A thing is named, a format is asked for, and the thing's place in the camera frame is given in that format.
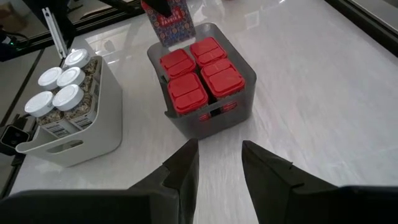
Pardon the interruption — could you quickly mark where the white plastic storage bin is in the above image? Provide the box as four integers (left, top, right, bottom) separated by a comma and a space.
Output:
15, 48, 123, 168

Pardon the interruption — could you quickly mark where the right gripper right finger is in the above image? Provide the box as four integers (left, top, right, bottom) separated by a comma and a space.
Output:
241, 139, 398, 224

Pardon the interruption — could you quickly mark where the silver aluminium extrusion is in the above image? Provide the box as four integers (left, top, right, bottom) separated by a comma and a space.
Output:
42, 7, 68, 59

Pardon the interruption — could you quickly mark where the grey translucent plastic bin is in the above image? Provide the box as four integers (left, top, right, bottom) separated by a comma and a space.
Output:
147, 22, 257, 140

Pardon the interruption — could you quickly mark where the black table-level camera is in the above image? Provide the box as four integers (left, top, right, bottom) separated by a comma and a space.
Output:
0, 124, 31, 151

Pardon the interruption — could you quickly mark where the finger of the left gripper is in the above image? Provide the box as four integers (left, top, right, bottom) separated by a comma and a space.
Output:
148, 0, 174, 18

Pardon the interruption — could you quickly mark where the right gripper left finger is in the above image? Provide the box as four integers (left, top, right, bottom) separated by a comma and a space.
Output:
0, 138, 200, 224

